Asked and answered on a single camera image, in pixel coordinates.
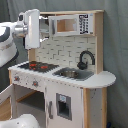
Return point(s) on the left grey stove knob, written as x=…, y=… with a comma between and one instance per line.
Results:
x=16, y=78

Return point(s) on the white fridge cabinet door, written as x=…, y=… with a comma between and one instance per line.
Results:
x=64, y=106

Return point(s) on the black toy faucet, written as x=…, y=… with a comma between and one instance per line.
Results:
x=83, y=64

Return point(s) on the right grey stove knob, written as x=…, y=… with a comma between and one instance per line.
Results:
x=35, y=83

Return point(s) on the white toy oven door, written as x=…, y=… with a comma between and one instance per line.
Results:
x=7, y=100

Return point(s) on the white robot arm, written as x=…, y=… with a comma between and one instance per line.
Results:
x=8, y=51

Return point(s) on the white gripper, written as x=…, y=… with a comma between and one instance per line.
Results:
x=29, y=28

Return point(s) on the grey toy range hood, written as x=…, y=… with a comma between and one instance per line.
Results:
x=44, y=24

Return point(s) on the wooden toy kitchen playset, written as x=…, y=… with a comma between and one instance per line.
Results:
x=64, y=51

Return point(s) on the black toy stovetop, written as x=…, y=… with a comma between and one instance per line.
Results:
x=39, y=66

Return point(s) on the grey stove knob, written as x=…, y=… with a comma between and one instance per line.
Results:
x=35, y=83
x=16, y=78

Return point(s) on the white toy microwave door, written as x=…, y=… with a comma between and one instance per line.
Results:
x=69, y=25

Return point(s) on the small metal toy pot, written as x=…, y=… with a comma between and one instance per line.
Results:
x=69, y=73

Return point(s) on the grey toy sink basin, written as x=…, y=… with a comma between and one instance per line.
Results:
x=82, y=74

